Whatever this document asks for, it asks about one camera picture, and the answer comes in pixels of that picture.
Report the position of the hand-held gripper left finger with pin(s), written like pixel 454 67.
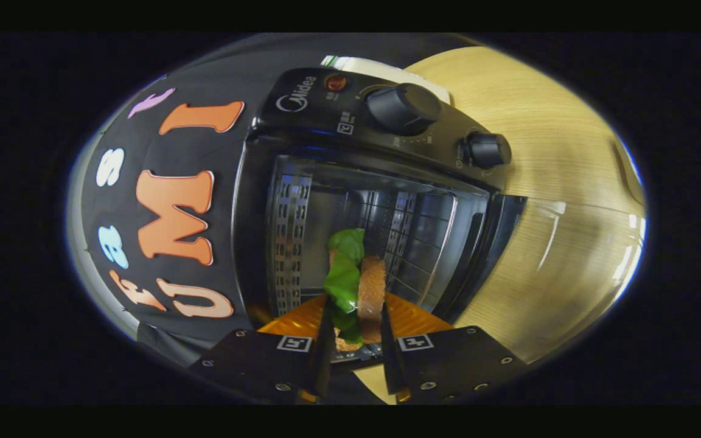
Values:
pixel 324 359

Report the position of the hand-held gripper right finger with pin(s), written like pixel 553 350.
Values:
pixel 390 359

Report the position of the lettuce sandwich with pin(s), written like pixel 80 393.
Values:
pixel 372 292

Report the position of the black toaster oven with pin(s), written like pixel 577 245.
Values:
pixel 326 103

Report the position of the white toaster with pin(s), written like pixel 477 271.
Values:
pixel 381 68

